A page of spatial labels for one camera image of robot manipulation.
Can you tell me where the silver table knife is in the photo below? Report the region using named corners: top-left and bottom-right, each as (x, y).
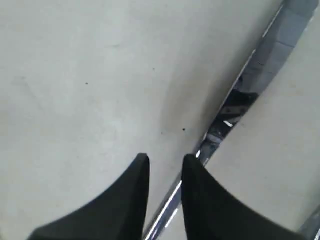
top-left (142, 170), bottom-right (183, 240)

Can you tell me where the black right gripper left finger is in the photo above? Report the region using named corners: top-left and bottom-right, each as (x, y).
top-left (28, 153), bottom-right (150, 240)

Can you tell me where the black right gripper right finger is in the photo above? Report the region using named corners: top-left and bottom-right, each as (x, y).
top-left (181, 154), bottom-right (304, 240)

